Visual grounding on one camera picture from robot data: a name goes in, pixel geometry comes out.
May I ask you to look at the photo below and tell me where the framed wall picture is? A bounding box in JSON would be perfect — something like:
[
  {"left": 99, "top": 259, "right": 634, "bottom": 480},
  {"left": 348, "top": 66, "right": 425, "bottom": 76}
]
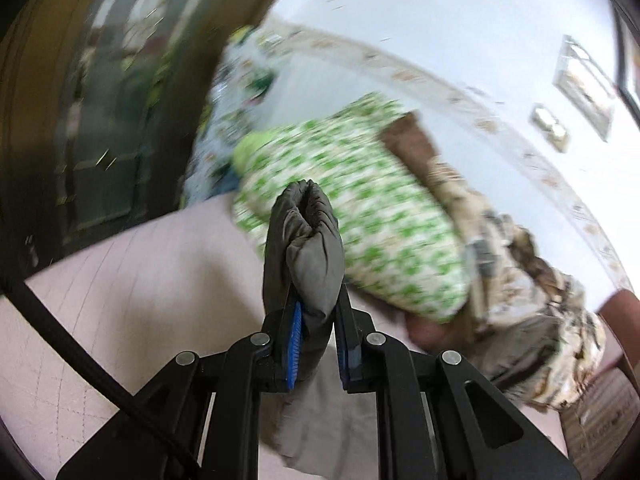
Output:
[{"left": 552, "top": 35, "right": 617, "bottom": 141}]

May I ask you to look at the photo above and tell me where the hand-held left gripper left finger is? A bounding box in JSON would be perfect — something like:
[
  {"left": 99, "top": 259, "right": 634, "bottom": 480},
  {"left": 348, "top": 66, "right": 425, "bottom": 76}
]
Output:
[{"left": 56, "top": 304, "right": 304, "bottom": 480}]

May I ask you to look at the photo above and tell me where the leaf print beige blanket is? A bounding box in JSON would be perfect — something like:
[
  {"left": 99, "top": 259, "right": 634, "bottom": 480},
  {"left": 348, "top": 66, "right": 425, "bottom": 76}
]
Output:
[{"left": 425, "top": 157, "right": 608, "bottom": 413}]

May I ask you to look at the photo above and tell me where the pink quilted bed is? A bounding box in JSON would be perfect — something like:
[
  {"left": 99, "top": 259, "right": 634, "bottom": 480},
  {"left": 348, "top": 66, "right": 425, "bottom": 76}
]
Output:
[{"left": 0, "top": 195, "right": 571, "bottom": 480}]

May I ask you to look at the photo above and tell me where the patterned plastic bag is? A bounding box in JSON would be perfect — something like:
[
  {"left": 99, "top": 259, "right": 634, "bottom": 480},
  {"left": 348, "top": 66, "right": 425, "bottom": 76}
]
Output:
[{"left": 182, "top": 25, "right": 281, "bottom": 206}]

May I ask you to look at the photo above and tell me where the brown fleece cloth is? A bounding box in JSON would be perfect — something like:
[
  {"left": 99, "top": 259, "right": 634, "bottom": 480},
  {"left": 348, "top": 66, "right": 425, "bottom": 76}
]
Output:
[{"left": 380, "top": 112, "right": 441, "bottom": 181}]

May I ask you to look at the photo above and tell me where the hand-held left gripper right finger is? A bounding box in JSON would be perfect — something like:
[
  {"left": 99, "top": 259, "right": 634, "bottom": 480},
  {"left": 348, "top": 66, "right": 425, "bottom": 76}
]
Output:
[{"left": 334, "top": 304, "right": 582, "bottom": 480}]

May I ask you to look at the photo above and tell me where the black cable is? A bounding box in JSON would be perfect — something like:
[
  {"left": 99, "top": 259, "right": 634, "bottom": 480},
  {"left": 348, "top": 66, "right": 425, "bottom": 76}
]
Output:
[{"left": 0, "top": 265, "right": 201, "bottom": 480}]

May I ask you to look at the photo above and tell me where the olive grey padded jacket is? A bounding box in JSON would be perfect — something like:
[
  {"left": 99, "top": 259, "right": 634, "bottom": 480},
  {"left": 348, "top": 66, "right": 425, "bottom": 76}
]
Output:
[{"left": 257, "top": 179, "right": 381, "bottom": 476}]

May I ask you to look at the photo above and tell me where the dark wooden wardrobe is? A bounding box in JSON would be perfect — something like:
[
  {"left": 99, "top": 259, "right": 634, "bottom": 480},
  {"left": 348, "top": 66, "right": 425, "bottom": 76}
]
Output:
[{"left": 0, "top": 0, "right": 301, "bottom": 271}]

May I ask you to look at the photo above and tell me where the brown bed headboard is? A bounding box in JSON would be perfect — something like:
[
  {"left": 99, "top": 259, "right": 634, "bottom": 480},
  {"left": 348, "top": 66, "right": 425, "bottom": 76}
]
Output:
[{"left": 597, "top": 287, "right": 640, "bottom": 376}]

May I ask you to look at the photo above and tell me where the reddish brown pillow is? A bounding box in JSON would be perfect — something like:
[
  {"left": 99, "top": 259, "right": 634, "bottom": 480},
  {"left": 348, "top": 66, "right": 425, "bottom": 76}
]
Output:
[{"left": 406, "top": 310, "right": 473, "bottom": 357}]

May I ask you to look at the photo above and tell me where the patterned brown cushion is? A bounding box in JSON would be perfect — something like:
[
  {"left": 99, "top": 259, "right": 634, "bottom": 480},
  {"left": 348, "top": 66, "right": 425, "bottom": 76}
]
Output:
[{"left": 560, "top": 365, "right": 640, "bottom": 473}]

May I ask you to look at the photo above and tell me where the green checkered pillow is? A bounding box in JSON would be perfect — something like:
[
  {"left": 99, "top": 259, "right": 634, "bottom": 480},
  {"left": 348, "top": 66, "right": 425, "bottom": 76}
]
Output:
[{"left": 232, "top": 92, "right": 471, "bottom": 323}]

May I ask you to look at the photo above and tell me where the wall switch plate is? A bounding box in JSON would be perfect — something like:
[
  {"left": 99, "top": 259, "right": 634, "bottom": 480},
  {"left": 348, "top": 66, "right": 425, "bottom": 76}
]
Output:
[
  {"left": 531, "top": 104, "right": 554, "bottom": 132},
  {"left": 547, "top": 119, "right": 571, "bottom": 153}
]

